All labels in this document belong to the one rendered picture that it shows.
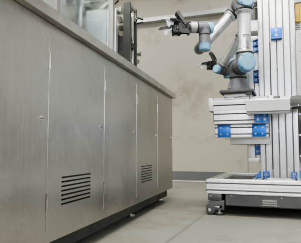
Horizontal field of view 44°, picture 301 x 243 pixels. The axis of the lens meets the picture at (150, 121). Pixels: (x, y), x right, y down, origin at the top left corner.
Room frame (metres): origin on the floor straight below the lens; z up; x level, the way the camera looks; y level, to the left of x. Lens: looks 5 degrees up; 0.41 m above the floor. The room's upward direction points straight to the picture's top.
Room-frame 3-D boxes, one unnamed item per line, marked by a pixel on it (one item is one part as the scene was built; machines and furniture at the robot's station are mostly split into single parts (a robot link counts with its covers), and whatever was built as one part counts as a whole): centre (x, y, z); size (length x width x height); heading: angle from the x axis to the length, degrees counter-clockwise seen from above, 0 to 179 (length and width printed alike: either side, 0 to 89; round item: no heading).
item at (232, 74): (2.54, -0.61, 0.98); 0.13 x 0.12 x 0.14; 5
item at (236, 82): (2.54, -0.60, 0.87); 0.15 x 0.15 x 0.10
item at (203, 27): (2.39, -0.36, 1.21); 0.11 x 0.08 x 0.09; 95
